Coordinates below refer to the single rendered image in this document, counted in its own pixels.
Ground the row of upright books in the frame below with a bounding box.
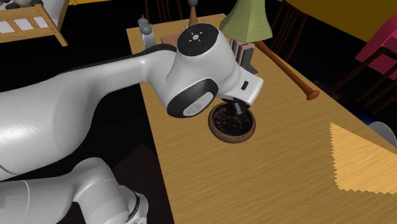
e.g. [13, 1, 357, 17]
[230, 38, 259, 76]

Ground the brown bowl with dark inside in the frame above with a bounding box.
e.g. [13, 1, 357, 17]
[207, 102, 257, 144]

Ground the lamp with green shade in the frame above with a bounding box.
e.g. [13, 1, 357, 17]
[219, 0, 274, 44]

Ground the dark wooden chair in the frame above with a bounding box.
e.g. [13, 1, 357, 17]
[143, 0, 185, 24]
[268, 0, 309, 63]
[312, 45, 397, 116]

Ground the white round chair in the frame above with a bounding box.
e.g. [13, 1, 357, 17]
[368, 121, 397, 148]

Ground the grey and white figure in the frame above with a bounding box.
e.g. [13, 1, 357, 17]
[137, 15, 158, 51]

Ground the wooden cone with grey ball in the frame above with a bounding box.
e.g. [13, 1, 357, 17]
[187, 0, 200, 27]

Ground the wooden table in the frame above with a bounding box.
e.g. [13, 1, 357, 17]
[125, 13, 397, 224]

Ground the dark robot stand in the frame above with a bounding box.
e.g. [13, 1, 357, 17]
[109, 143, 175, 224]

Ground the pink flat box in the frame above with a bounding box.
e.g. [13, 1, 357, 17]
[160, 32, 188, 48]

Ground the wooden bed frame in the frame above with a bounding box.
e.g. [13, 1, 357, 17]
[0, 0, 79, 48]

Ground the pink furniture piece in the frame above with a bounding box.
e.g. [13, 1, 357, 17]
[354, 12, 397, 81]

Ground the brown wooden baseball bat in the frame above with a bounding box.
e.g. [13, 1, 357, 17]
[254, 39, 321, 101]

